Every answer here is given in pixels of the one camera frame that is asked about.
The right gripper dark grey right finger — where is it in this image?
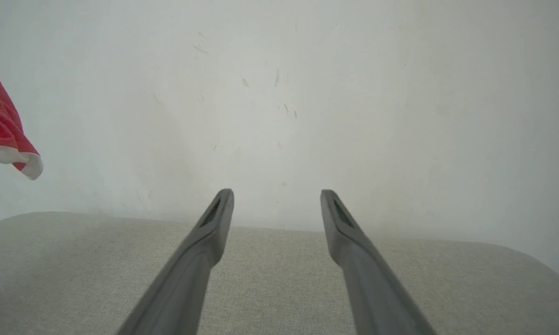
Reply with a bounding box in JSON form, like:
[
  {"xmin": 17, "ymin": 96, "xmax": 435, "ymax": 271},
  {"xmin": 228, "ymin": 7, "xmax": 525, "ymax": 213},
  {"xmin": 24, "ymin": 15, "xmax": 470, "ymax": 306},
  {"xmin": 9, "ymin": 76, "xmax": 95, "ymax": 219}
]
[{"xmin": 320, "ymin": 189, "xmax": 437, "ymax": 335}]

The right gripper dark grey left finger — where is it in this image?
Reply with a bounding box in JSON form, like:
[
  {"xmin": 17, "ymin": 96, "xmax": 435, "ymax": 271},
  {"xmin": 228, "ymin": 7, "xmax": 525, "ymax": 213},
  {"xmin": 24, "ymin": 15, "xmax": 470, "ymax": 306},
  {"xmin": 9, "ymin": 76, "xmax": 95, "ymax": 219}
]
[{"xmin": 117, "ymin": 188, "xmax": 235, "ymax": 335}]

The red garment with white trim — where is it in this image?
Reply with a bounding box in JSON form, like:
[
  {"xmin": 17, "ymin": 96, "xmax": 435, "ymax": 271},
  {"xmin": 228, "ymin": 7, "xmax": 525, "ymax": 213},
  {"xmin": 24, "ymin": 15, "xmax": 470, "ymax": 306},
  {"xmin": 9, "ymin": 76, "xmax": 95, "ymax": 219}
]
[{"xmin": 0, "ymin": 63, "xmax": 44, "ymax": 181}]

